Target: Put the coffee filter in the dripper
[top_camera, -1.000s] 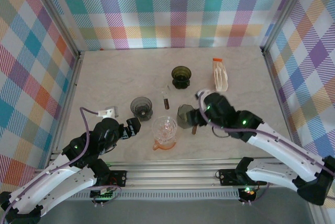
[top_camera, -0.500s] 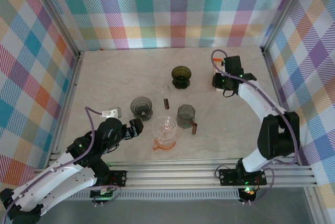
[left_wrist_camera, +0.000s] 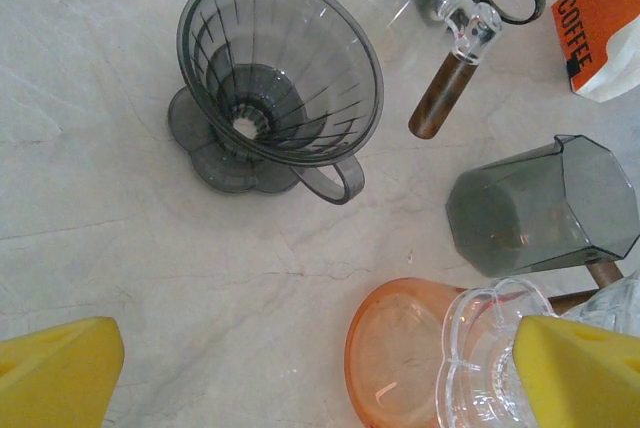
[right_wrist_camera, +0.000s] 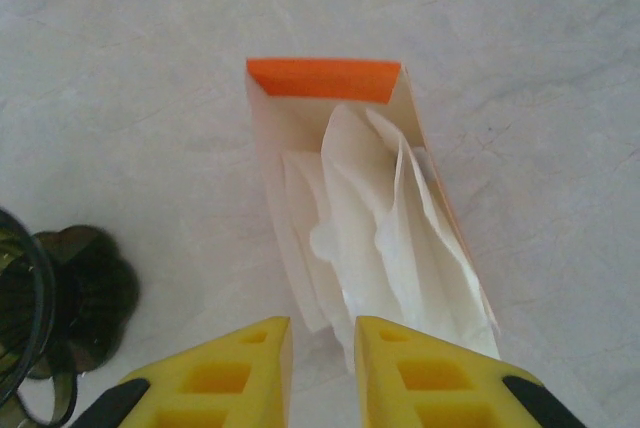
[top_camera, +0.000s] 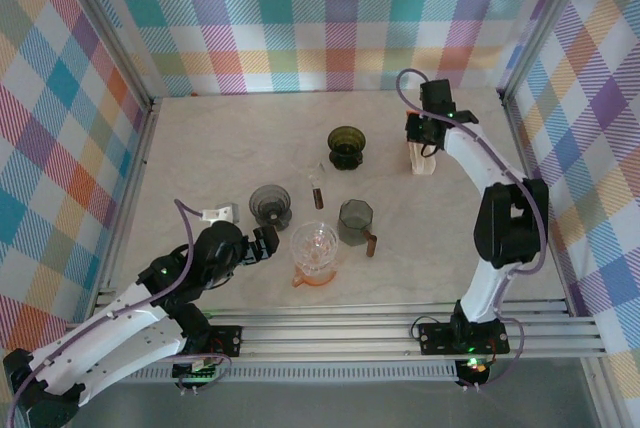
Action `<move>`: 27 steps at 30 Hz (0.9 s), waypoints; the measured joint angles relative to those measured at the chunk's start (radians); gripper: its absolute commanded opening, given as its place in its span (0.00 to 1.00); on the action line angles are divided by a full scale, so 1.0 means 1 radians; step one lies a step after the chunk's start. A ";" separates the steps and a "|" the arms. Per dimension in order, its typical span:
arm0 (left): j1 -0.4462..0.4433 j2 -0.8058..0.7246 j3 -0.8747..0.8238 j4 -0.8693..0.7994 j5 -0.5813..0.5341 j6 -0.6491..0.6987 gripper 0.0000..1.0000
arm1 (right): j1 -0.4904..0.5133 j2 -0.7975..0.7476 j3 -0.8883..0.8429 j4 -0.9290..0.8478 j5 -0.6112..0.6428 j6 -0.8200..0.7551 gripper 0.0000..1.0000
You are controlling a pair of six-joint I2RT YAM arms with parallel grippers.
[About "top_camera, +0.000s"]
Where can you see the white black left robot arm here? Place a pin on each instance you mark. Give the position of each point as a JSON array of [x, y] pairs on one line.
[[125, 320]]

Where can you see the green glass coffee dripper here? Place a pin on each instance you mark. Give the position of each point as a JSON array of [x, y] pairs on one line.
[[345, 140]]

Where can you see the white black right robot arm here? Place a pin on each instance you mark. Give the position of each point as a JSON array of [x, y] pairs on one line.
[[475, 158]]

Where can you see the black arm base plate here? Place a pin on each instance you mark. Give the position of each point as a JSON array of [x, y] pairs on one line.
[[435, 340], [230, 340]]

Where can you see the controller board with green lights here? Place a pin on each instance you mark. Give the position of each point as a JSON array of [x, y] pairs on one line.
[[197, 373], [472, 368]]

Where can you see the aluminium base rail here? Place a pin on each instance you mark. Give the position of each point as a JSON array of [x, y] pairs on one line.
[[325, 335]]

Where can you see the aluminium corner post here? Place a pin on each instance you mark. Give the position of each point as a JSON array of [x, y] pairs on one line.
[[542, 23], [107, 23]]

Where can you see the clear glass coffee dripper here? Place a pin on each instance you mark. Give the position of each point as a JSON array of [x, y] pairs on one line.
[[315, 243]]

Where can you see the aluminium side rail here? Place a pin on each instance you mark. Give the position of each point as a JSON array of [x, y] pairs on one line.
[[526, 148], [131, 188]]

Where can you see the grey glass coffee dripper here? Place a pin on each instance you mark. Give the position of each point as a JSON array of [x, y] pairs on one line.
[[267, 200]]

